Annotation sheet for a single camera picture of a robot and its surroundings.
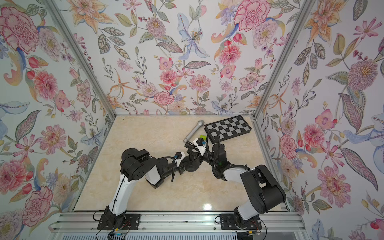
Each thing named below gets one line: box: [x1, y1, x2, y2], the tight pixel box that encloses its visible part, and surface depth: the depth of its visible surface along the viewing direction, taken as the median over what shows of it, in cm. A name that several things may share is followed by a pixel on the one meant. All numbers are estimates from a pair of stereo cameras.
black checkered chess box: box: [204, 115, 252, 144], surface depth 112 cm
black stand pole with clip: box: [184, 141, 200, 161], surface depth 82 cm
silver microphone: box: [183, 119, 205, 143], surface depth 113 cm
